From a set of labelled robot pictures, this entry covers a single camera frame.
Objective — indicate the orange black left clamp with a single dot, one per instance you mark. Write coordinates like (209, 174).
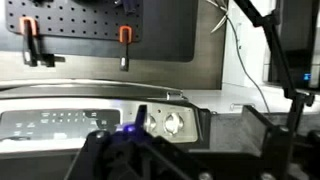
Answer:
(31, 49)

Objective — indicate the orange black right clamp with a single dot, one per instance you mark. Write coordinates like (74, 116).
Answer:
(125, 38)

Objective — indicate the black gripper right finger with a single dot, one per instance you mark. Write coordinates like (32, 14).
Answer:
(271, 144)

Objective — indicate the silver stove knob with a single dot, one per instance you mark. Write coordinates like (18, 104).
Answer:
(173, 123)

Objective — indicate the black pegboard panel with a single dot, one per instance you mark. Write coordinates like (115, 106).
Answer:
(90, 19)

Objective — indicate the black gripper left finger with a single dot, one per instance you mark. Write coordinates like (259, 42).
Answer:
(134, 155)

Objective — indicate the stove control panel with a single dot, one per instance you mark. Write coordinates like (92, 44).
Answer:
(57, 124)

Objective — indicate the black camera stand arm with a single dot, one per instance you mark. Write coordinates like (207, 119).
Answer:
(268, 23)

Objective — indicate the orange black clamp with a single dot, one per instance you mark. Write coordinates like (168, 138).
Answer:
(31, 49)
(125, 38)

